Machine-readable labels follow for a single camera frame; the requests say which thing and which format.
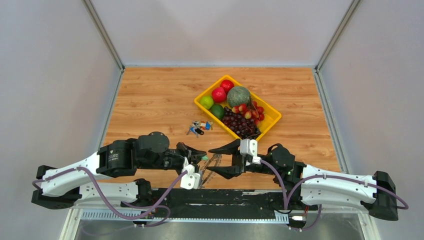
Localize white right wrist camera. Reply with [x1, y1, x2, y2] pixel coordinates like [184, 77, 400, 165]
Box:
[239, 139, 261, 166]

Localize red apple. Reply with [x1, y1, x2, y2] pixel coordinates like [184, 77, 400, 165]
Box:
[211, 87, 227, 103]
[220, 79, 235, 94]

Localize green netted melon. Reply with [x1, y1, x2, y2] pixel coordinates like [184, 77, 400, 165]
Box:
[226, 86, 251, 108]

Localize red apple far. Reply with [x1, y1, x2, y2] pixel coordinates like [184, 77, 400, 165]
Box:
[220, 79, 235, 94]

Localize light green apple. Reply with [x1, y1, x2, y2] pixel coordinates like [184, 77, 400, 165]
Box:
[199, 95, 215, 110]

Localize dark green lime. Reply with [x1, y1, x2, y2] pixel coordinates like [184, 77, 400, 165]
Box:
[209, 104, 225, 121]

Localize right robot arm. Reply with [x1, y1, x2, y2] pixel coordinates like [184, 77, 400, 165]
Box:
[209, 139, 400, 221]

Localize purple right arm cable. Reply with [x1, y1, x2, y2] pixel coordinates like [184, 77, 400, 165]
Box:
[259, 159, 409, 211]

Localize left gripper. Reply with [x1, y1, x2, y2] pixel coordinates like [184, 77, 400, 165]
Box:
[138, 142, 207, 175]

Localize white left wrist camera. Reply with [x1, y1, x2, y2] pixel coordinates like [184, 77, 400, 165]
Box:
[180, 157, 203, 190]

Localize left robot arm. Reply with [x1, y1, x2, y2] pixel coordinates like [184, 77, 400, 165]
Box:
[31, 131, 207, 210]

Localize keyring chain with green tag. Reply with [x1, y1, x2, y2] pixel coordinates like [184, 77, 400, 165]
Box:
[198, 154, 223, 190]

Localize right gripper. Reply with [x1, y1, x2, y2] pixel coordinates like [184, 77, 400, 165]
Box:
[206, 139, 277, 180]

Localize red apple near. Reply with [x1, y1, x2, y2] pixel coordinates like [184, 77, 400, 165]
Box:
[211, 87, 227, 103]

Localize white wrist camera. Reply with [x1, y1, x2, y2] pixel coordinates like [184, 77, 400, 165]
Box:
[239, 139, 261, 166]
[180, 157, 203, 190]

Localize pile of tagged keys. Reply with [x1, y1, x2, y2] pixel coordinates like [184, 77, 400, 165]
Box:
[186, 121, 213, 138]

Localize purple grape bunch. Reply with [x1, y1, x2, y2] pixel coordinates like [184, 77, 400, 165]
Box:
[221, 106, 262, 140]

